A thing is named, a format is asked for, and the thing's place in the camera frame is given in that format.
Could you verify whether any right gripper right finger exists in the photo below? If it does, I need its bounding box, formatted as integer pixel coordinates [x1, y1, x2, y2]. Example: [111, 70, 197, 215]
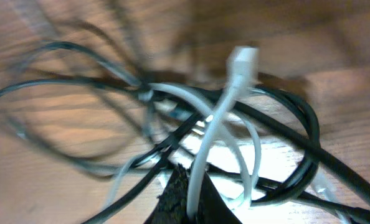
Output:
[197, 172, 241, 224]

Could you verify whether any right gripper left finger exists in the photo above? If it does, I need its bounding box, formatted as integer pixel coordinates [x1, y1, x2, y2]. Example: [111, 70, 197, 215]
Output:
[145, 165, 189, 224]

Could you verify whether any black usb cable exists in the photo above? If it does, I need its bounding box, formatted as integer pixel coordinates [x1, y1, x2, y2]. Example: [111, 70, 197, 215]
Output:
[0, 40, 370, 224]

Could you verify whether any white usb cable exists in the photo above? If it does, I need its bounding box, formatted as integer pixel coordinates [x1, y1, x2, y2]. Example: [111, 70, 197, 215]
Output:
[103, 45, 351, 224]

